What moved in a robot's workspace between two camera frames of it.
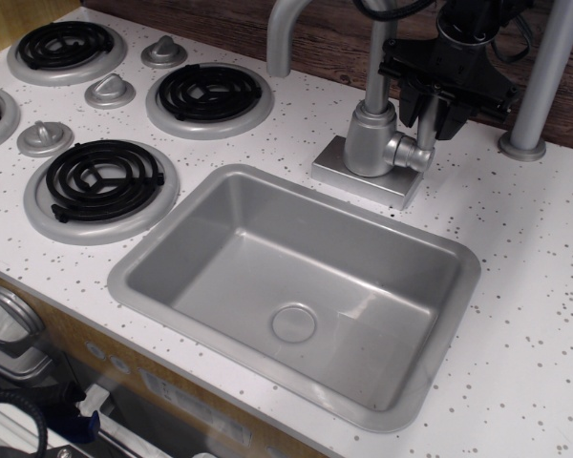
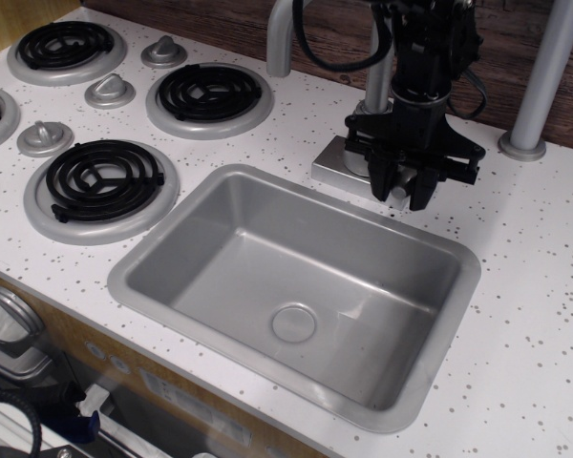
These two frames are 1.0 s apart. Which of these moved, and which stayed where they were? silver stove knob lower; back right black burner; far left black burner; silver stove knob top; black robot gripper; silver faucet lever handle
Moved: silver faucet lever handle; black robot gripper
Stayed: far left black burner; silver stove knob top; back right black burner; silver stove knob lower
